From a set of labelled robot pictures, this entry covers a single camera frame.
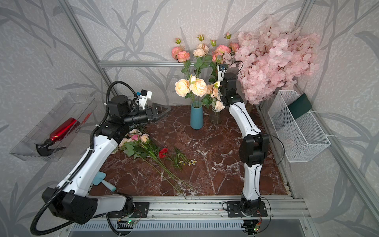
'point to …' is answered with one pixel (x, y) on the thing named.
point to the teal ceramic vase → (197, 116)
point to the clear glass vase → (216, 116)
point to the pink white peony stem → (135, 144)
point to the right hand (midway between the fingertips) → (217, 74)
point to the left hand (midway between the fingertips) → (167, 113)
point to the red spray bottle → (44, 149)
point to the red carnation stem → (163, 152)
